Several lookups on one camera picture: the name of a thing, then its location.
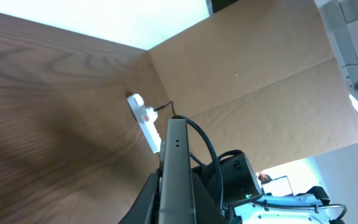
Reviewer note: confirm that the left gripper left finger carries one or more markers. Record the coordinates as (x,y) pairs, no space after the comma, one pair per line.
(144,209)

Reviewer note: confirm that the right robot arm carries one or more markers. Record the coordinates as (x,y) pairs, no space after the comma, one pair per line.
(240,199)

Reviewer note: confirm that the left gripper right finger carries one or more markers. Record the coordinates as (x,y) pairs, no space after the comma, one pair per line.
(207,211)

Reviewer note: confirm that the cardboard panel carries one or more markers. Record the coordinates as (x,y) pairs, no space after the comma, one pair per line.
(260,76)

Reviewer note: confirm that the white power strip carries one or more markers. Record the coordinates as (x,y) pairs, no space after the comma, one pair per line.
(145,116)

